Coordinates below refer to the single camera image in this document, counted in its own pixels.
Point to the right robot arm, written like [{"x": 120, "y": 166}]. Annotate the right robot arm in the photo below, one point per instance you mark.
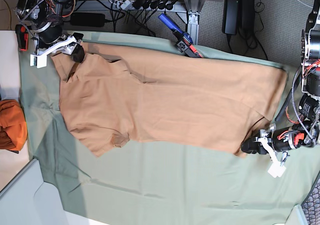
[{"x": 42, "y": 21}]

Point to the black power brick left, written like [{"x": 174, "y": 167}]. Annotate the black power brick left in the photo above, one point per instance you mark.
[{"x": 86, "y": 19}]

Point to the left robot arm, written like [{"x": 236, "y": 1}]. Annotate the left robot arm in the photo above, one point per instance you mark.
[{"x": 303, "y": 97}]

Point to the blue clamp with orange pad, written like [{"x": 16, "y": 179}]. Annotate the blue clamp with orange pad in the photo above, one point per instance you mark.
[{"x": 22, "y": 37}]

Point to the orange folded garment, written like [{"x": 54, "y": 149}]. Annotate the orange folded garment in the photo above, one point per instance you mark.
[{"x": 13, "y": 126}]

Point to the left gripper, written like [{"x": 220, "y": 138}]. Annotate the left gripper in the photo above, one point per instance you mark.
[{"x": 262, "y": 143}]

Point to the grey plastic bin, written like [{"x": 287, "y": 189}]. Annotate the grey plastic bin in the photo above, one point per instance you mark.
[{"x": 29, "y": 200}]

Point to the black power adapter pair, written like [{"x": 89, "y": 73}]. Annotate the black power adapter pair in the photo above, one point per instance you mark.
[{"x": 238, "y": 14}]

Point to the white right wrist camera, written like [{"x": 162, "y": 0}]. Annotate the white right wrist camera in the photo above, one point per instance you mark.
[{"x": 39, "y": 57}]

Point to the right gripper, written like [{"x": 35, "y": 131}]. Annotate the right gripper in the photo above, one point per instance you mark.
[{"x": 74, "y": 48}]

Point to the aluminium frame post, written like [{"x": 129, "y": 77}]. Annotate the aluminium frame post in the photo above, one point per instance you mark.
[{"x": 193, "y": 12}]

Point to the blue clamp at table edge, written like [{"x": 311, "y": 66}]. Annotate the blue clamp at table edge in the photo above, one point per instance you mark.
[{"x": 184, "y": 41}]

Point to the tan T-shirt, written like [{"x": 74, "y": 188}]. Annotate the tan T-shirt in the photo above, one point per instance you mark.
[{"x": 121, "y": 93}]

